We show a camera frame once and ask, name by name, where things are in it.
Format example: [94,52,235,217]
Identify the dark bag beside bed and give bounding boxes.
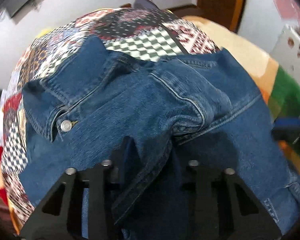
[132,0,159,10]

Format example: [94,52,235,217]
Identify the white sliding door with hearts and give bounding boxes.
[237,0,300,55]

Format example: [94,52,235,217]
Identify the brown wooden wardrobe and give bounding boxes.
[169,0,245,33]

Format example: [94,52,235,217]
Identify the patchwork patterned bed quilt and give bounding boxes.
[0,8,218,228]

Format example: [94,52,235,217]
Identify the yellow orange blanket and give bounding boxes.
[183,16,300,119]

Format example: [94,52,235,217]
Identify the blue denim jacket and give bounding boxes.
[20,36,300,239]

